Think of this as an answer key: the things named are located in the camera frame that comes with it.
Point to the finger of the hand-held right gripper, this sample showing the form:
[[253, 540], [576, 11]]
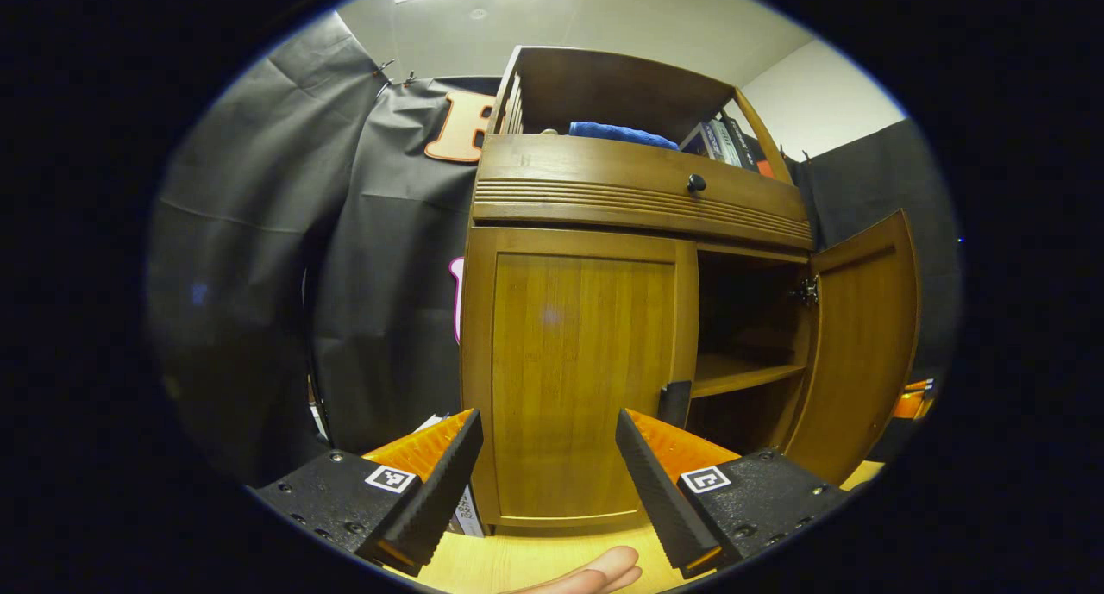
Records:
[[914, 400]]

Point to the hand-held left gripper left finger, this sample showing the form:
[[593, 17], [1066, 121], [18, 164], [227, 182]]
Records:
[[431, 490]]

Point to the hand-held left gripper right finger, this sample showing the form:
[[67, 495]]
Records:
[[660, 495]]

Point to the wooden shoe cabinet door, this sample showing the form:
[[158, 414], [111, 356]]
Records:
[[862, 344], [578, 353]]

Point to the wooden double-door shoe cabinet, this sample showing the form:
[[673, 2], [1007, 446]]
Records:
[[604, 206]]

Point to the metal door hinge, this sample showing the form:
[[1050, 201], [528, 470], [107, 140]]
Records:
[[806, 291]]

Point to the wooden cabinet drawer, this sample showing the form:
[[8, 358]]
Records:
[[604, 180]]

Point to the wooden inner shelf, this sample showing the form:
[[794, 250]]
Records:
[[742, 372]]

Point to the black backdrop cloth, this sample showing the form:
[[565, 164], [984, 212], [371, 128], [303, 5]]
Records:
[[379, 258]]

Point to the black book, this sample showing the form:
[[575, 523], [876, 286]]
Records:
[[749, 150]]

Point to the black drawer knob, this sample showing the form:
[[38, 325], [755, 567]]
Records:
[[696, 183]]

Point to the grey book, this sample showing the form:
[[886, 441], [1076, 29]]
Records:
[[724, 144]]

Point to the dark blue book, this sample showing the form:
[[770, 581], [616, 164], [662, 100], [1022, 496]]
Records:
[[697, 141]]

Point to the blue folded towel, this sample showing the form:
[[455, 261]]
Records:
[[621, 134]]

